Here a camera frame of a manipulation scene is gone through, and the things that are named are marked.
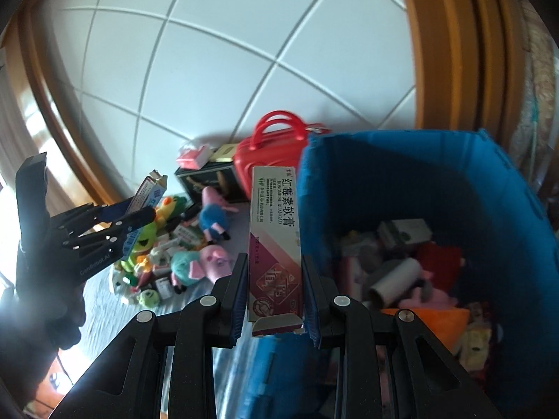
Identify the blue-bodied pig plush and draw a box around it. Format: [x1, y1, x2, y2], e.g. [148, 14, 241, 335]
[199, 186, 239, 245]

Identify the pink tissue pack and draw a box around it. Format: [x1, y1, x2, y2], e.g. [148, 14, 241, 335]
[176, 144, 213, 170]

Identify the gold small box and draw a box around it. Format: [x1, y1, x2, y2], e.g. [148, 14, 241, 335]
[209, 143, 238, 163]

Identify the teal-dressed pig plush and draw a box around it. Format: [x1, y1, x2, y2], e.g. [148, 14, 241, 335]
[170, 244, 232, 294]

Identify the duck plush green hood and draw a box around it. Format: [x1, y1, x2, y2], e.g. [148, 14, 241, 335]
[155, 196, 188, 227]

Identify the white paper roll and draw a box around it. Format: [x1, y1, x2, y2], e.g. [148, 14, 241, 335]
[364, 258, 423, 309]

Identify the orange-dressed pig plush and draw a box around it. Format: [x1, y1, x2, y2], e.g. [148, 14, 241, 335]
[411, 307, 470, 355]

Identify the blue white medicine box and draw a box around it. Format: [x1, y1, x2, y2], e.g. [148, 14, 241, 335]
[121, 170, 168, 260]

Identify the black gift bag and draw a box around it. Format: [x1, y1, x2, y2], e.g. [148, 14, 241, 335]
[174, 162, 247, 203]

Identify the blue plastic crate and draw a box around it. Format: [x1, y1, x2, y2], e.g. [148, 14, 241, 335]
[250, 131, 558, 418]

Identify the purple ointment box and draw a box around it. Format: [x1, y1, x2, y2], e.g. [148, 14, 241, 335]
[247, 167, 303, 338]

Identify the red bear suitcase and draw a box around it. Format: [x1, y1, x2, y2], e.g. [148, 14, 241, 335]
[233, 110, 331, 198]

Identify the green frog plush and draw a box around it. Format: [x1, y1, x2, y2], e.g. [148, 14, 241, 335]
[119, 222, 157, 272]

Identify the green one-eyed monster plush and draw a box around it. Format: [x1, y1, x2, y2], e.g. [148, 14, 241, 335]
[137, 288, 161, 309]

